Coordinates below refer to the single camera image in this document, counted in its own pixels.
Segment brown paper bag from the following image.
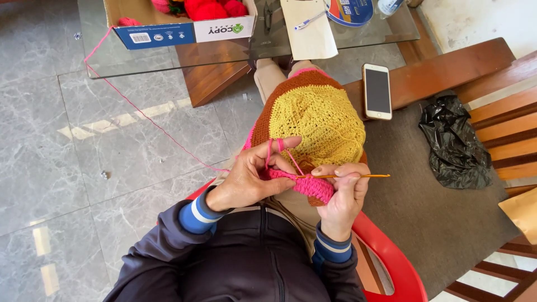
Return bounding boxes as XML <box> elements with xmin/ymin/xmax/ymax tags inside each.
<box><xmin>498</xmin><ymin>187</ymin><xmax>537</xmax><ymax>246</ymax></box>

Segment glass coffee table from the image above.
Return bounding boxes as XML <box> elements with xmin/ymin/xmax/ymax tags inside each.
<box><xmin>77</xmin><ymin>0</ymin><xmax>421</xmax><ymax>108</ymax></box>

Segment wooden bench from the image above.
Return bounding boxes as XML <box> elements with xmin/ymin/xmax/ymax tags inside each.
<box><xmin>343</xmin><ymin>37</ymin><xmax>537</xmax><ymax>302</ymax></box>

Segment grey bench cushion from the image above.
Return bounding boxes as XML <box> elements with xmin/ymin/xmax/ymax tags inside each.
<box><xmin>359</xmin><ymin>90</ymin><xmax>522</xmax><ymax>299</ymax></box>

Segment yellow brown pink crochet piece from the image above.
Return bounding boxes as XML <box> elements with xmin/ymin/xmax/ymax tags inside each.
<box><xmin>240</xmin><ymin>67</ymin><xmax>369</xmax><ymax>207</ymax></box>

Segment red plastic chair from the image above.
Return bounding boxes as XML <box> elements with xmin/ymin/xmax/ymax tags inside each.
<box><xmin>156</xmin><ymin>178</ymin><xmax>429</xmax><ymax>302</ymax></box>

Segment dark zip jacket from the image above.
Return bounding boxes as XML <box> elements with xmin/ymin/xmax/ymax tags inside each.
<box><xmin>103</xmin><ymin>187</ymin><xmax>369</xmax><ymax>302</ymax></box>

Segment cardboard box with blue side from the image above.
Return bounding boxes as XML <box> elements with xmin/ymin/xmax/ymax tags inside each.
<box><xmin>103</xmin><ymin>0</ymin><xmax>258</xmax><ymax>51</ymax></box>

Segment black scissors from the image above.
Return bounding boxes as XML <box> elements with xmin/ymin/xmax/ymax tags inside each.
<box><xmin>263</xmin><ymin>1</ymin><xmax>274</xmax><ymax>34</ymax></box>

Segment white blue pen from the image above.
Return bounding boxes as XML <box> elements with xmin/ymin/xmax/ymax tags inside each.
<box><xmin>294</xmin><ymin>10</ymin><xmax>328</xmax><ymax>31</ymax></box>

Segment golden crochet hook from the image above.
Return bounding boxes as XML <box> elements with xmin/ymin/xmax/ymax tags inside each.
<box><xmin>294</xmin><ymin>173</ymin><xmax>391</xmax><ymax>180</ymax></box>

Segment person's left hand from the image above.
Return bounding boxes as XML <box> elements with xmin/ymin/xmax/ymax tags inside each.
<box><xmin>206</xmin><ymin>136</ymin><xmax>303</xmax><ymax>212</ymax></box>

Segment black plastic bag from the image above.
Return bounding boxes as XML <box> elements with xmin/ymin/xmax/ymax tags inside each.
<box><xmin>418</xmin><ymin>95</ymin><xmax>494</xmax><ymax>190</ymax></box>

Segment small red yarn ball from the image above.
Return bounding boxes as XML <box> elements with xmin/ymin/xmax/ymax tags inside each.
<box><xmin>224</xmin><ymin>0</ymin><xmax>249</xmax><ymax>18</ymax></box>

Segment beige paper envelope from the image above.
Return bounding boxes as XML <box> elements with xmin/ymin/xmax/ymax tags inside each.
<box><xmin>280</xmin><ymin>0</ymin><xmax>339</xmax><ymax>61</ymax></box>

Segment pink yarn strand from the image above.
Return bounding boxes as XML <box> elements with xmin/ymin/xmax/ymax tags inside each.
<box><xmin>83</xmin><ymin>25</ymin><xmax>306</xmax><ymax>177</ymax></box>

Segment person's right hand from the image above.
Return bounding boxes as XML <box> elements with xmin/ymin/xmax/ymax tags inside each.
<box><xmin>311</xmin><ymin>163</ymin><xmax>372</xmax><ymax>243</ymax></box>

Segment large red yarn ball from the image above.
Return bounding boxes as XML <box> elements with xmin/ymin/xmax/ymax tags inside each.
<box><xmin>185</xmin><ymin>0</ymin><xmax>230</xmax><ymax>22</ymax></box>

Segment beige trousers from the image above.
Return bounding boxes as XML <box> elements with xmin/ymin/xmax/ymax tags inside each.
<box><xmin>210</xmin><ymin>58</ymin><xmax>336</xmax><ymax>258</ymax></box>

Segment white gold smartphone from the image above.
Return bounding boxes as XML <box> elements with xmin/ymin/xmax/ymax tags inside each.
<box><xmin>362</xmin><ymin>63</ymin><xmax>393</xmax><ymax>121</ymax></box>

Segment clear plastic bottle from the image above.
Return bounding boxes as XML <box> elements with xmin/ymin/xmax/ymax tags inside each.
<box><xmin>377</xmin><ymin>0</ymin><xmax>406</xmax><ymax>20</ymax></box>

